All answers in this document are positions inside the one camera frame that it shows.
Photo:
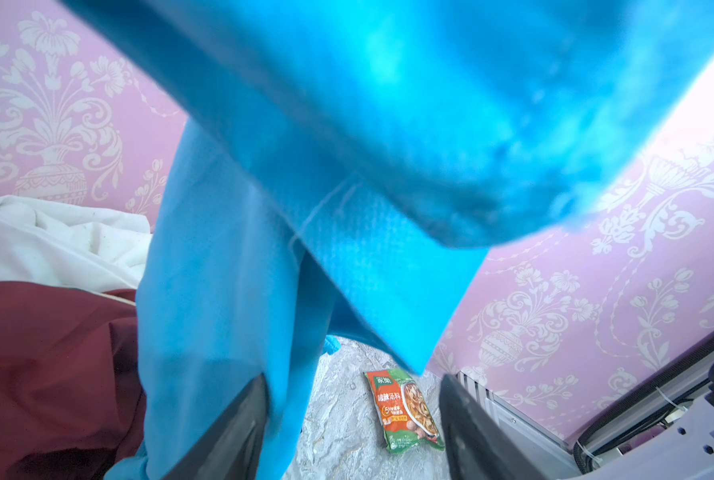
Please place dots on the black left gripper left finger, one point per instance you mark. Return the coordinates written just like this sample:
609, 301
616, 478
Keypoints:
230, 449

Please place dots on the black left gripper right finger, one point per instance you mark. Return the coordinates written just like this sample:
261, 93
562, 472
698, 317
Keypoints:
476, 447

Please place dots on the teal blue cloth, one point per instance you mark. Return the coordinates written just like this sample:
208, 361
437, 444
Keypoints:
348, 165

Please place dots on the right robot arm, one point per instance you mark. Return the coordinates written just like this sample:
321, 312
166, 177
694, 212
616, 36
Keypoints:
683, 451

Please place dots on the maroon cloth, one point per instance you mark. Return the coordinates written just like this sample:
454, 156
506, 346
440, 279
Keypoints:
71, 401

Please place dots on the white cloth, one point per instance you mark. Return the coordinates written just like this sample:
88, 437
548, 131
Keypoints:
64, 245

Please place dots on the green red seasoning packet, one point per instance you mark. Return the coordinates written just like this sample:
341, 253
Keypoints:
405, 417

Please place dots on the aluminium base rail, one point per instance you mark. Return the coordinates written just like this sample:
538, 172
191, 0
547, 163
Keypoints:
639, 412

